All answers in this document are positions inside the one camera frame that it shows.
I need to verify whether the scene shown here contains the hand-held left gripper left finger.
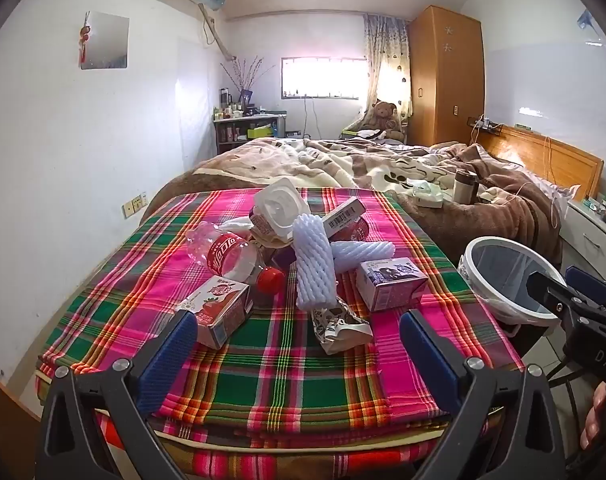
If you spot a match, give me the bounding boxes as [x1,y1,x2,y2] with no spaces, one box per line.
[42,309,200,480]

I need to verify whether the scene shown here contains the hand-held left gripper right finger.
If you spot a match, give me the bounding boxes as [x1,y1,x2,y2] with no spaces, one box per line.
[399,309,566,480]

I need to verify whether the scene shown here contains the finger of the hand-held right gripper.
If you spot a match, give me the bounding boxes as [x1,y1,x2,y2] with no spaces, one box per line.
[564,266,606,311]
[526,271,591,321]

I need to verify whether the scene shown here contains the white round waste bin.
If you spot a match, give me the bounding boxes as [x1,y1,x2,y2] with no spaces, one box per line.
[458,236,566,328]

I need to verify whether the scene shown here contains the strawberry print milk carton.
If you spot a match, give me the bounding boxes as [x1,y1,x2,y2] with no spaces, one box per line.
[174,276,251,350]

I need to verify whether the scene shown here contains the purple print milk carton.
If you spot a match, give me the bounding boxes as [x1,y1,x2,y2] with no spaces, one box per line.
[355,257,429,312]

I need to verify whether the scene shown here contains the brown patterned paper wrapper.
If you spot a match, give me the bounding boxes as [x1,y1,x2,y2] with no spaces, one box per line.
[310,296,374,356]

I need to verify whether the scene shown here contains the clear plastic bottle red label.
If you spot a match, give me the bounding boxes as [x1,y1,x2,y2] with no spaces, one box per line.
[185,221,286,296]

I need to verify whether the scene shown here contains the white foam net sleeve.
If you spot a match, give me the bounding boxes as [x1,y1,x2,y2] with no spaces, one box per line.
[292,213,338,311]
[330,240,396,271]

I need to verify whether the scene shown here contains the red patterned can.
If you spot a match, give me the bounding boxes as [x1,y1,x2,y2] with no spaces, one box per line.
[333,217,370,242]

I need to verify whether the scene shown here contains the purple packet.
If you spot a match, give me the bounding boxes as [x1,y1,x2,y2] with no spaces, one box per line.
[272,247,299,269]

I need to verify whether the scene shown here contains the white barcode box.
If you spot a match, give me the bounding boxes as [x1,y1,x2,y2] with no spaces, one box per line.
[320,196,368,235]

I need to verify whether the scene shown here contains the white lidded plastic cup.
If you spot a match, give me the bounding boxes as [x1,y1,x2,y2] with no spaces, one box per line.
[253,177,311,241]

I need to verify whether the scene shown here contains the person's right hand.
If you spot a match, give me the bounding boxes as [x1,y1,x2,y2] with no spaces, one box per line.
[580,382,606,451]

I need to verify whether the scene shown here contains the white bin liner bag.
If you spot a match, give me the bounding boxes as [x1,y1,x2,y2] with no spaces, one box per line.
[458,255,559,336]

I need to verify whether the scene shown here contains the grey nightstand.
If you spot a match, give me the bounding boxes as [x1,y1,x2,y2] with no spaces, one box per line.
[558,199,606,281]

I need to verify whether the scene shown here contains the pink green plaid blanket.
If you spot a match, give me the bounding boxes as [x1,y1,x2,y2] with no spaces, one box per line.
[35,187,526,480]

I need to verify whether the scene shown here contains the brown steel thermos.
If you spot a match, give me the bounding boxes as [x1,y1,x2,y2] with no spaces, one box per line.
[452,169,480,205]

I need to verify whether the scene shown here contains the wooden headboard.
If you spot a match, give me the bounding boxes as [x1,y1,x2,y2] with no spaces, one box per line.
[476,122,605,201]

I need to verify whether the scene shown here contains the white tissue dispenser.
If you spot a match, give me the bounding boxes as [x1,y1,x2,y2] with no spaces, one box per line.
[412,182,445,208]

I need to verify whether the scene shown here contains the power strip on headboard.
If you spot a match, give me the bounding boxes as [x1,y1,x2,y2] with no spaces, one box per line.
[468,116,504,133]

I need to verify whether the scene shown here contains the brown cream patterned blanket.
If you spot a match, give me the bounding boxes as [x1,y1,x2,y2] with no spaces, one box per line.
[140,137,566,266]

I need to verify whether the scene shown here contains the wooden wardrobe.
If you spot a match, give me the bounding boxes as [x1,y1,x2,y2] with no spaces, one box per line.
[408,5,485,148]

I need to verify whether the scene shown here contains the brown teddy bear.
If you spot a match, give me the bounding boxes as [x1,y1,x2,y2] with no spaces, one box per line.
[360,101,408,142]

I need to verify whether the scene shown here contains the cluttered shelf cabinet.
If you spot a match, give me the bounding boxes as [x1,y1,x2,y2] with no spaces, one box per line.
[213,112,287,156]

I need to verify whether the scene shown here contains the floral curtain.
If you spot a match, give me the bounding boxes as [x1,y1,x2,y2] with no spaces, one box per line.
[363,14,414,121]

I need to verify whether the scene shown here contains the dried branches in vase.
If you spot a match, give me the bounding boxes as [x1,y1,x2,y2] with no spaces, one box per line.
[220,55,276,106]

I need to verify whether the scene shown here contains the bright window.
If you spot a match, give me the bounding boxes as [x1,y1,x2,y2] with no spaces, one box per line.
[281,56,371,100]

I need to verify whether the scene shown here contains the red hanging ornament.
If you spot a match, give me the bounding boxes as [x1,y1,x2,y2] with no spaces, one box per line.
[79,11,92,66]

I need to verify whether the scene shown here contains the wall socket plate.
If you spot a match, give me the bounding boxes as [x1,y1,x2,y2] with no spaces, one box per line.
[122,192,148,218]

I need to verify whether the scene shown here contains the square wall mirror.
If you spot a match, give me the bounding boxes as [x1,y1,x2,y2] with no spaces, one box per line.
[79,10,130,70]

